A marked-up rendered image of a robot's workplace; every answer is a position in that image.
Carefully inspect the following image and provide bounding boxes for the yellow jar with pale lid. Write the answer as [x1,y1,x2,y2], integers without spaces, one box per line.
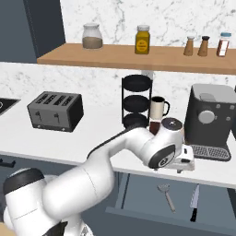
[134,24,151,55]

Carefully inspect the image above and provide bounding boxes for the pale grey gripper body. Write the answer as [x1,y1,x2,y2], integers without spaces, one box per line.
[165,159,196,174]

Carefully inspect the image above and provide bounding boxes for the brown shaker with white top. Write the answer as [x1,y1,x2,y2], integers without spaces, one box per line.
[183,35,196,57]

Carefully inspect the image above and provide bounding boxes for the black drawer handle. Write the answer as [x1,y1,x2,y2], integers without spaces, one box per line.
[0,158,17,169]

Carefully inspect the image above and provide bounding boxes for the red spice bottle blue lid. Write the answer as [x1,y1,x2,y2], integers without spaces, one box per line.
[216,31,232,58]

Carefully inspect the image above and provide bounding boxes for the open grey drawer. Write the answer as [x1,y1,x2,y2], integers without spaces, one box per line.
[104,172,236,236]

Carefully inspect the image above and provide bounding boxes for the glass jar with brown contents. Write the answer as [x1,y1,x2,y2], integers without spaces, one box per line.
[81,22,104,51]

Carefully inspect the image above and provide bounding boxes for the wooden wall shelf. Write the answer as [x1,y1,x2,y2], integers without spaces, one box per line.
[36,42,236,76]

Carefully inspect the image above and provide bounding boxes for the white and brown mug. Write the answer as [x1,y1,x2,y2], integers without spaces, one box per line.
[148,96,171,136]

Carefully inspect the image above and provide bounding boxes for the brown shaker with dark top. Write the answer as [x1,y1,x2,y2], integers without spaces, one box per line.
[196,35,211,58]

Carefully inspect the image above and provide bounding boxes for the black-handled kitchen knife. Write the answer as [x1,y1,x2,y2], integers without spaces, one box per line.
[189,183,201,223]

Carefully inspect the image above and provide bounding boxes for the dark grey coffee machine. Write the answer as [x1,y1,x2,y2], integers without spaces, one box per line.
[183,83,236,162]

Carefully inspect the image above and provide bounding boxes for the dark grey four-slot toaster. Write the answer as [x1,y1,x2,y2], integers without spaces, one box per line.
[26,90,85,134]

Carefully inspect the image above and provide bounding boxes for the dark grey drawer front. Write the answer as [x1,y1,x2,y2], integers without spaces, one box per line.
[0,150,81,189]

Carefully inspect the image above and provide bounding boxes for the black three-tier stand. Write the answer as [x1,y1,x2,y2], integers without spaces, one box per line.
[121,74,154,130]

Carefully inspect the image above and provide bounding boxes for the black hob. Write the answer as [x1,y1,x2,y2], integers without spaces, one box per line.
[0,97,22,117]

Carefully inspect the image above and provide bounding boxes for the dark grey wall cupboard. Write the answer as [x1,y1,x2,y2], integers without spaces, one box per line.
[0,0,66,65]

